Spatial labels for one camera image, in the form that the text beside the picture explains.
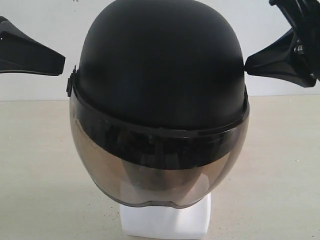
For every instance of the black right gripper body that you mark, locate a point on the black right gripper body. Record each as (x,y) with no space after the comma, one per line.
(304,18)

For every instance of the black helmet with visor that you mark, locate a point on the black helmet with visor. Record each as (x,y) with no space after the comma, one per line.
(159,109)

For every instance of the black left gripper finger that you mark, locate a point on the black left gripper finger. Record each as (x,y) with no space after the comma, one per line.
(21,54)

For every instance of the white mannequin head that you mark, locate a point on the white mannequin head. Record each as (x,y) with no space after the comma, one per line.
(198,213)

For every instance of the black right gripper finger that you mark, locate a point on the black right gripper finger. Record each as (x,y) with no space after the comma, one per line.
(285,59)

